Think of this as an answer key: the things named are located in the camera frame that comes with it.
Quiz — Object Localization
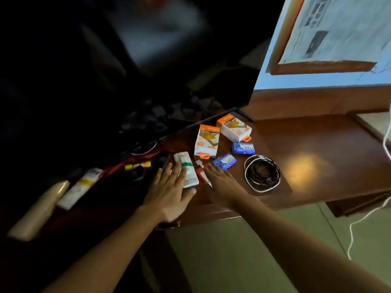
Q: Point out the person's left hand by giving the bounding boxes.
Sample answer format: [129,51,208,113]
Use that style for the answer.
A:
[143,162,197,223]

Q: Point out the person's right hand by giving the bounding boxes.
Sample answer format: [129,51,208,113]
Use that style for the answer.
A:
[203,164,251,211]

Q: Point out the orange badge holder with lanyard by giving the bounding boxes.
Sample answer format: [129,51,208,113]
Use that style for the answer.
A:
[101,151,213,189]

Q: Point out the blue soap packet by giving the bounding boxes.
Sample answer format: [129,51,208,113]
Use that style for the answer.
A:
[212,153,237,171]
[231,142,256,155]

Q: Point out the white box with green stripe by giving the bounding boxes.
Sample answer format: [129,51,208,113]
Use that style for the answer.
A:
[173,151,200,189]

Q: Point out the black remote control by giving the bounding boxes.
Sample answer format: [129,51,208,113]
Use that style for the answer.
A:
[156,151,171,173]

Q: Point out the black and white cable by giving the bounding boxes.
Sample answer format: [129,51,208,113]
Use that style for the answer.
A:
[244,154,281,193]

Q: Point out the yellow glue stick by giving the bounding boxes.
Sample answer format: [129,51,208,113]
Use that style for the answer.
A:
[124,161,152,171]

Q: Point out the orange and white charger box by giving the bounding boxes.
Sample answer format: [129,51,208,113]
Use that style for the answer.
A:
[194,124,221,160]
[216,113,253,143]

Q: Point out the white and yellow cream tube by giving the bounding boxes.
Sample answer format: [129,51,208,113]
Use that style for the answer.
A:
[57,167,104,211]

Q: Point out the stack of paper cups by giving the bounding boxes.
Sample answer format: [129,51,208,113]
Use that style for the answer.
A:
[7,180,71,242]

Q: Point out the person's right forearm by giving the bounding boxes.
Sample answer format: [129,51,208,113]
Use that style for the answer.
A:
[231,193,391,293]

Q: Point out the person's left forearm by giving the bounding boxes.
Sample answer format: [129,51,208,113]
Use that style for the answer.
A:
[42,206,163,293]

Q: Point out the low wooden side desk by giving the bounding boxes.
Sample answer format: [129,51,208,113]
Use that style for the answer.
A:
[253,114,391,217]

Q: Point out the wooden framed picture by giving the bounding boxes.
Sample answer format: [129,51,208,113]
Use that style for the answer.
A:
[266,0,391,76]

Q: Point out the black flat television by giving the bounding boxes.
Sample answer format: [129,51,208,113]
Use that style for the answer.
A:
[0,0,288,186]

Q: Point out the thin white cable under television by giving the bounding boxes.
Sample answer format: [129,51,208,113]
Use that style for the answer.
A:
[131,142,158,156]

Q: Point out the white power cable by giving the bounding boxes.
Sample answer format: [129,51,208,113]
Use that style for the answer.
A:
[347,100,391,261]

